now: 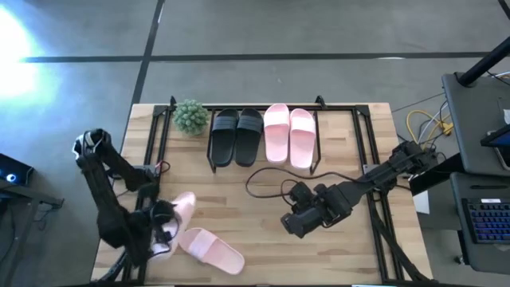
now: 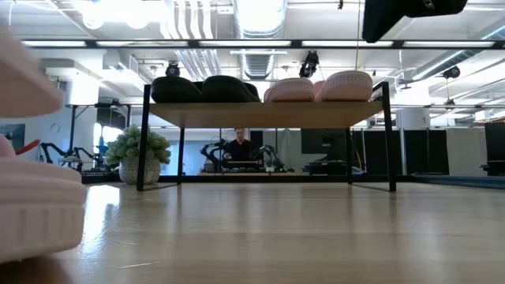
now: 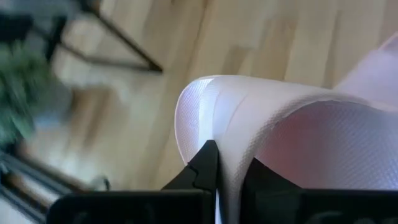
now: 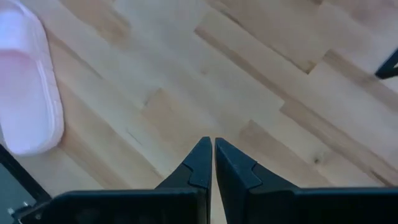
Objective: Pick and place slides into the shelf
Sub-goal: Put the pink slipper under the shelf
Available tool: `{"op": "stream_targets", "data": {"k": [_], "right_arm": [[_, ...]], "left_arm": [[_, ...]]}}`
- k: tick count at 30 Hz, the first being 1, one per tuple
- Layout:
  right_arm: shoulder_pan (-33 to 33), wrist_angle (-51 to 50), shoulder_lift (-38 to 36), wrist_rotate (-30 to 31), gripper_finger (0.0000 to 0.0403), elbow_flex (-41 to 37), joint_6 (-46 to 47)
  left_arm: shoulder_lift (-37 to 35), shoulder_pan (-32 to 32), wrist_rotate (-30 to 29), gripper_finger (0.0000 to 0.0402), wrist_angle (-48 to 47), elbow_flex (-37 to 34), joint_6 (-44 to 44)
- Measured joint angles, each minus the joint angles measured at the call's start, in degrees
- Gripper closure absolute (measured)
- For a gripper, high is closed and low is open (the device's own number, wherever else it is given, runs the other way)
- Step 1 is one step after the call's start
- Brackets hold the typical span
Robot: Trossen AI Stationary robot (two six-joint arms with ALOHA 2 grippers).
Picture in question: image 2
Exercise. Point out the black slide sandal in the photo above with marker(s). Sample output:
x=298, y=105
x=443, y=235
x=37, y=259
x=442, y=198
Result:
x=173, y=90
x=229, y=90

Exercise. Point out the pink slide sandal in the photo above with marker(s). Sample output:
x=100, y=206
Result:
x=23, y=87
x=35, y=213
x=292, y=91
x=345, y=87

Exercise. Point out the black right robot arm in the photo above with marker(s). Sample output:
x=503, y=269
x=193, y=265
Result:
x=382, y=19

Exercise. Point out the black background robot arm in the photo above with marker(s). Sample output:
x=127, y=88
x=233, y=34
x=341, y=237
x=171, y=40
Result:
x=88, y=155
x=53, y=152
x=272, y=155
x=213, y=154

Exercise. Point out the person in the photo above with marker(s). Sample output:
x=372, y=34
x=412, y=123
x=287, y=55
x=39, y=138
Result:
x=240, y=148

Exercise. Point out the black hanging ceiling reel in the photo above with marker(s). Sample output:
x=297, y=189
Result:
x=451, y=72
x=173, y=70
x=309, y=63

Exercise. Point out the black-framed light bar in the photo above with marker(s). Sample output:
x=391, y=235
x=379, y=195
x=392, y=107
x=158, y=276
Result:
x=193, y=43

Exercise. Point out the green potted plant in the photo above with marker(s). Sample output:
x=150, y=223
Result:
x=136, y=152

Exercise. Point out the black room divider panel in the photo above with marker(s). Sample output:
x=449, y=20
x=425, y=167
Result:
x=410, y=152

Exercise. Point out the red curved object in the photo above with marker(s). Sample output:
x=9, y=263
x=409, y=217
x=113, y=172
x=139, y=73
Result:
x=27, y=146

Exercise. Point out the wooden shelf with black frame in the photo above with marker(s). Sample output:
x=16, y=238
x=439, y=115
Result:
x=268, y=116

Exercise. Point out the black aluminium table frame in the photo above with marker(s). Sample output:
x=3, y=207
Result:
x=236, y=179

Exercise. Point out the silver ceiling ventilation duct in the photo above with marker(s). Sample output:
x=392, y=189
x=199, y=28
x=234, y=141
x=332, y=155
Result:
x=258, y=19

